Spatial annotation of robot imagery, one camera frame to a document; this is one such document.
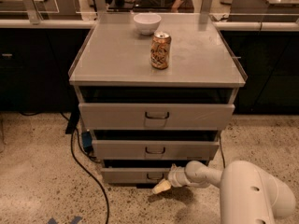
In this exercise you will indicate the white horizontal counter rail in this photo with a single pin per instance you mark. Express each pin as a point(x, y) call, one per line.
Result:
point(220, 25)

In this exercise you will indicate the grey metal drawer cabinet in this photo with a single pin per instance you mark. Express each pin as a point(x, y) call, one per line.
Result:
point(114, 67)

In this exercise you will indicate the white ceramic bowl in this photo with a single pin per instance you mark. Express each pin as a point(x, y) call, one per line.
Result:
point(147, 23)

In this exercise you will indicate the black counter base cabinets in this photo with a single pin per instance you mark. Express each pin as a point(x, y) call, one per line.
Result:
point(34, 66)

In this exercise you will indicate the grey drawer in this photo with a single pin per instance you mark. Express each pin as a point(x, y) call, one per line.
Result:
point(134, 175)
point(110, 116)
point(154, 150)

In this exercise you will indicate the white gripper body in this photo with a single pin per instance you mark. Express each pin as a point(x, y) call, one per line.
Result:
point(174, 175)

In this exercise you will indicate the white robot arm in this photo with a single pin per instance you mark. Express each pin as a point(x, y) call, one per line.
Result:
point(248, 194)

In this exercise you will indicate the blue box behind cabinet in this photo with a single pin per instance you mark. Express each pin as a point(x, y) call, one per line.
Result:
point(87, 142)

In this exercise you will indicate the orange soda can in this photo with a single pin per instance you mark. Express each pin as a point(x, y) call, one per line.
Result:
point(160, 50)

